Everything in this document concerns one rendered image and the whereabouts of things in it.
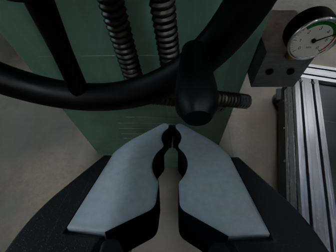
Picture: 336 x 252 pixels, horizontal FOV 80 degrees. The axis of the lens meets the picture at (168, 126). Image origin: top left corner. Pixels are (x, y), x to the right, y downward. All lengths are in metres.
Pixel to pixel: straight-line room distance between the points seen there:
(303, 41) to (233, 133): 0.70
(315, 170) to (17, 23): 0.80
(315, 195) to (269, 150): 0.34
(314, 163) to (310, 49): 0.48
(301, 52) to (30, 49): 0.45
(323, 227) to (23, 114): 1.32
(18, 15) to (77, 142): 0.71
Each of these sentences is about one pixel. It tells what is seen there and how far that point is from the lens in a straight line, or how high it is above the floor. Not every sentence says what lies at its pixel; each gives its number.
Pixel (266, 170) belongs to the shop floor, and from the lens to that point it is 0.96.
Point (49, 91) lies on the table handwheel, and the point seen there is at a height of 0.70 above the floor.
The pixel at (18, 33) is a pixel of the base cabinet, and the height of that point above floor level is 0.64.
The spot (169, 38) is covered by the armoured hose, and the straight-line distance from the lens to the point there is 0.22.
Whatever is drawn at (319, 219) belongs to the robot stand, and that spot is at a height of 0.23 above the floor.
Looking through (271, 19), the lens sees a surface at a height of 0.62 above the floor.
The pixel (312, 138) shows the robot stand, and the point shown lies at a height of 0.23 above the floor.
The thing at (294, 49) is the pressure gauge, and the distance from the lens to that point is 0.35.
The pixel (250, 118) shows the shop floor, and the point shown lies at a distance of 1.07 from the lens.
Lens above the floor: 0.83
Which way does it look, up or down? 58 degrees down
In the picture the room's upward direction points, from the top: 4 degrees counter-clockwise
